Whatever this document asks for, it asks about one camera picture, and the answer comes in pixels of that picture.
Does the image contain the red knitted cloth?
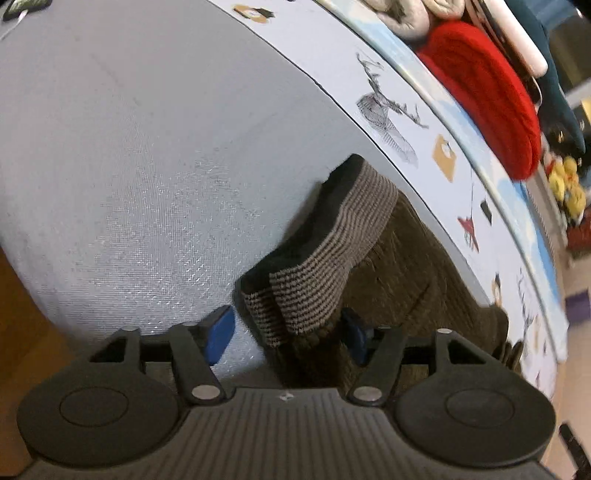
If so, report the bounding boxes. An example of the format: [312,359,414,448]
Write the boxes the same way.
[416,21,543,181]

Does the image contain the beige blanket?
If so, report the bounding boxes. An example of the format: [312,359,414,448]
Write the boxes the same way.
[360,0,467,40]

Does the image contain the dark object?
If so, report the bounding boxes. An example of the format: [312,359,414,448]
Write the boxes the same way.
[558,424,591,480]

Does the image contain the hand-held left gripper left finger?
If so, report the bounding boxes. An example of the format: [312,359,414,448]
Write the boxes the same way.
[88,305,236,407]

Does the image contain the white tube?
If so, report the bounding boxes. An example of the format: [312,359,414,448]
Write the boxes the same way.
[480,0,550,77]

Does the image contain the yellow plush toys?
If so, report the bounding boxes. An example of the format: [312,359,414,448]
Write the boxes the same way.
[547,154,587,222]

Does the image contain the olive pants with striped waistband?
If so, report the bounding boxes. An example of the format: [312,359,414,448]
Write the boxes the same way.
[235,154,525,393]

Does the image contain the printed bed sheet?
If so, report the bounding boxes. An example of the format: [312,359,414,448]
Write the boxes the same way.
[0,0,571,402]

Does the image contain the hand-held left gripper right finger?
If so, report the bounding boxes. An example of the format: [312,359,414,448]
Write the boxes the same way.
[342,308,504,407]

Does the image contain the dark teal cloth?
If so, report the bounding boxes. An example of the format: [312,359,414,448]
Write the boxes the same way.
[503,0,587,158]

